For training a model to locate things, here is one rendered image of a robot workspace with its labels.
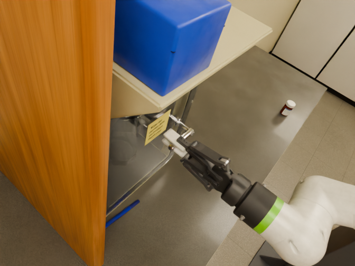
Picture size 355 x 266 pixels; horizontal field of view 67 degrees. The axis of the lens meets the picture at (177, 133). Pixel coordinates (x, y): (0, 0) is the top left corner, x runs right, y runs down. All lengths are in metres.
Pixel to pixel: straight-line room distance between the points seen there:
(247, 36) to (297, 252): 0.43
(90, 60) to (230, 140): 0.92
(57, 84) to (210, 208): 0.72
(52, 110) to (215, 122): 0.89
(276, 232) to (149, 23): 0.48
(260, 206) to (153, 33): 0.44
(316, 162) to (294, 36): 1.55
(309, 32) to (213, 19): 3.23
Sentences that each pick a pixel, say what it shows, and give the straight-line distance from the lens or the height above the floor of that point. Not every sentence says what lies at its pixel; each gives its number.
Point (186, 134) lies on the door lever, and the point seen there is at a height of 1.21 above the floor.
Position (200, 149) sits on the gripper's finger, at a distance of 0.62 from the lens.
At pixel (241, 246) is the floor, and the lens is 1.99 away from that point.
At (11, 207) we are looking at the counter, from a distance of 0.89.
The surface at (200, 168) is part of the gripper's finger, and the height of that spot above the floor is 1.19.
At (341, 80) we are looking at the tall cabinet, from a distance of 3.63.
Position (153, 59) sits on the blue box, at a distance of 0.30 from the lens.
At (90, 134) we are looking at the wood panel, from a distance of 0.28.
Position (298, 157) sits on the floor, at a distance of 2.68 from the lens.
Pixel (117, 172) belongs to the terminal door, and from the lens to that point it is 0.63.
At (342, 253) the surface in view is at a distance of 1.47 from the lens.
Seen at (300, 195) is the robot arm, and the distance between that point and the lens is 0.70.
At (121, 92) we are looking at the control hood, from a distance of 0.35.
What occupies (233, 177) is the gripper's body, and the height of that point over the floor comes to 1.23.
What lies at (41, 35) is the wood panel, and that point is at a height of 1.58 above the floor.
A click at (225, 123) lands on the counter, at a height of 0.94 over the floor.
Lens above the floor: 1.72
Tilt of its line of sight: 48 degrees down
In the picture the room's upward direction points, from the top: 19 degrees clockwise
